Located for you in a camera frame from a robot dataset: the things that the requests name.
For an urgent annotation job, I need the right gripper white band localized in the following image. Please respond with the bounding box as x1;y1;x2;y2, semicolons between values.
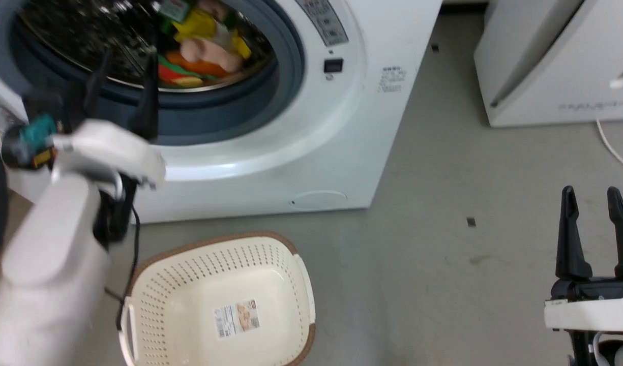
544;186;623;332

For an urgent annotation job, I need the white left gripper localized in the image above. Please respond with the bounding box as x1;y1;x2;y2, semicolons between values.
51;48;167;192

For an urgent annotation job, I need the steel washing machine drum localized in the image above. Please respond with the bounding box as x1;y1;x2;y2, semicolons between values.
17;0;277;93

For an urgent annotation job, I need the orange red green plush toy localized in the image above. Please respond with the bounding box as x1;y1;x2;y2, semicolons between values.
158;50;241;88

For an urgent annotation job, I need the yellow and pink plush toy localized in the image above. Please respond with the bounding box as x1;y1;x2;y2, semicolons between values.
173;0;253;73

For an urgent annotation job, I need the white front-load washing machine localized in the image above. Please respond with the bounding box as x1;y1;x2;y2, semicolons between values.
0;0;444;225

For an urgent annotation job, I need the cream perforated laundry basket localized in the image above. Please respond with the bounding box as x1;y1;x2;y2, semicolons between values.
118;231;317;366

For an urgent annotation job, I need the teal and orange small device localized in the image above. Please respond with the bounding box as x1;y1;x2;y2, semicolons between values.
2;113;58;170

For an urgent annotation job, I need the white box appliance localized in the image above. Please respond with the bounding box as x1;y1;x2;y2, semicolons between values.
474;0;623;128

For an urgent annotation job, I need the paper label sticker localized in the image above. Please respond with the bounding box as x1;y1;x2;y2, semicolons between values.
213;299;261;339

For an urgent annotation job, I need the white floor cable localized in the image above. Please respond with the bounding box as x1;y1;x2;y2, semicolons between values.
596;119;623;176

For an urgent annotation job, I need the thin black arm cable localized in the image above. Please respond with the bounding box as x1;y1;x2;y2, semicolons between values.
104;189;142;331

